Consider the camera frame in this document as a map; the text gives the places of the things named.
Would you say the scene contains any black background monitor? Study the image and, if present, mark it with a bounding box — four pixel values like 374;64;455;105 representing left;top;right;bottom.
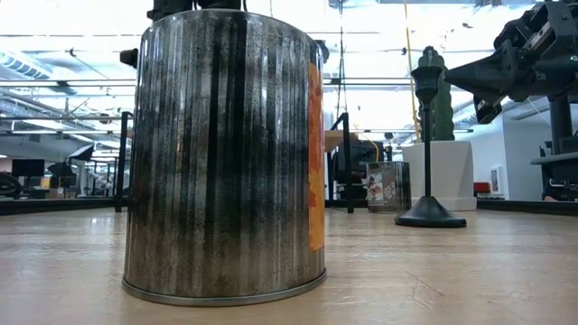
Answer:
11;158;46;178

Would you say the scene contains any black candlestick holder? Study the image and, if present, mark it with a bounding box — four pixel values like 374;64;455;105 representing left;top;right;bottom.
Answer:
395;64;468;228

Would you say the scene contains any yellow hanging cable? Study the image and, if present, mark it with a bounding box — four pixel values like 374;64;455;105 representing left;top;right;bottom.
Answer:
403;0;421;142

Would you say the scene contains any orange glass candle jar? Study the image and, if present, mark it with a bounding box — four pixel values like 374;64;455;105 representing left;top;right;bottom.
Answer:
121;8;328;308

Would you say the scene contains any black table border rail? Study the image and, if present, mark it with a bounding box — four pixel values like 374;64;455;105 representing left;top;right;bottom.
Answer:
0;197;578;217

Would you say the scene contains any green cactus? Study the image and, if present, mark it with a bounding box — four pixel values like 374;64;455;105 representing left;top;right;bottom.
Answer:
417;45;456;142

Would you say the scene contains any grey glass candle jar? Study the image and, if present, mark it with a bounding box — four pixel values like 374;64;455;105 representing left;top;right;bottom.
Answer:
366;161;413;215

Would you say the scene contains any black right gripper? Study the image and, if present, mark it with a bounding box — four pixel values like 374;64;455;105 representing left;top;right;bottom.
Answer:
444;0;578;125

